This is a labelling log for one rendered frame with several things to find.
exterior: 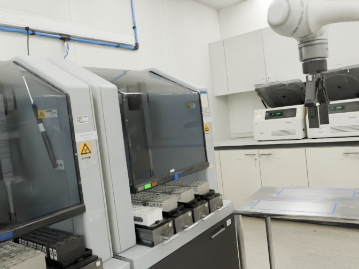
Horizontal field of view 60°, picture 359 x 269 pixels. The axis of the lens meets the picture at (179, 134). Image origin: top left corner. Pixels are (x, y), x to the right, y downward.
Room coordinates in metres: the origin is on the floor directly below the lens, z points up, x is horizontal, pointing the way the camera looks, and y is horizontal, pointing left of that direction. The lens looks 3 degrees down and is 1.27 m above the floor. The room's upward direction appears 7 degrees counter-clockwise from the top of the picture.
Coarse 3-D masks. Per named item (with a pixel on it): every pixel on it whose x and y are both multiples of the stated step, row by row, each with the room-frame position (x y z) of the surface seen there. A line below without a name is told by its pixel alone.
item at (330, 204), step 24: (264, 192) 1.64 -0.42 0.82; (288, 192) 1.59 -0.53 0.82; (312, 192) 1.54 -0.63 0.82; (336, 192) 1.50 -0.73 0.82; (240, 216) 1.40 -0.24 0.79; (264, 216) 1.32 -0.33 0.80; (288, 216) 1.27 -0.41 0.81; (312, 216) 1.22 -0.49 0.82; (336, 216) 1.18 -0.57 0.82; (240, 240) 1.39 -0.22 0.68; (240, 264) 1.40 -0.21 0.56
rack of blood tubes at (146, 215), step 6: (132, 210) 1.43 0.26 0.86; (138, 210) 1.42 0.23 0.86; (144, 210) 1.41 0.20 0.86; (150, 210) 1.40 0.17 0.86; (156, 210) 1.38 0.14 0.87; (138, 216) 1.36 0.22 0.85; (144, 216) 1.34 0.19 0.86; (150, 216) 1.34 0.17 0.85; (156, 216) 1.37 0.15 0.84; (138, 222) 1.37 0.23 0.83; (144, 222) 1.34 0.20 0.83; (150, 222) 1.34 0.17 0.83
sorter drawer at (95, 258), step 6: (84, 258) 1.07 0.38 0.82; (90, 258) 1.06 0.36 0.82; (96, 258) 1.07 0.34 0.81; (48, 264) 1.07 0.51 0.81; (72, 264) 1.06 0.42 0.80; (78, 264) 1.02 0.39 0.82; (84, 264) 1.03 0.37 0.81; (90, 264) 1.04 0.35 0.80; (96, 264) 1.06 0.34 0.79; (102, 264) 1.08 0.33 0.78
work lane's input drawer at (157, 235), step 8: (136, 224) 1.37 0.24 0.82; (152, 224) 1.34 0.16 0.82; (160, 224) 1.35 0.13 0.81; (168, 224) 1.38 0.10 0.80; (136, 232) 1.36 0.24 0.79; (144, 232) 1.32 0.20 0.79; (152, 232) 1.29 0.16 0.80; (160, 232) 1.33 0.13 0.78; (168, 232) 1.37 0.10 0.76; (152, 240) 1.30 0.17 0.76; (160, 240) 1.33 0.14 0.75; (168, 240) 1.31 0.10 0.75
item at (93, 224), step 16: (32, 64) 1.29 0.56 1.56; (48, 64) 1.34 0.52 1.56; (48, 80) 1.22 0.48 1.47; (64, 80) 1.19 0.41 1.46; (80, 80) 1.26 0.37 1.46; (80, 96) 1.19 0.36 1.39; (80, 112) 1.18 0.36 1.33; (80, 128) 1.17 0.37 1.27; (96, 128) 1.24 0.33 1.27; (80, 144) 1.16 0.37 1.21; (96, 144) 1.23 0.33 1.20; (80, 160) 1.16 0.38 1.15; (96, 160) 1.21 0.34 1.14; (96, 176) 1.21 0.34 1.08; (96, 192) 1.20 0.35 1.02; (96, 208) 1.19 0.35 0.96; (64, 224) 1.23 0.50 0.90; (80, 224) 1.16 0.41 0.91; (96, 224) 1.18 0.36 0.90; (96, 240) 1.18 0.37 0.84; (112, 256) 1.23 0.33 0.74
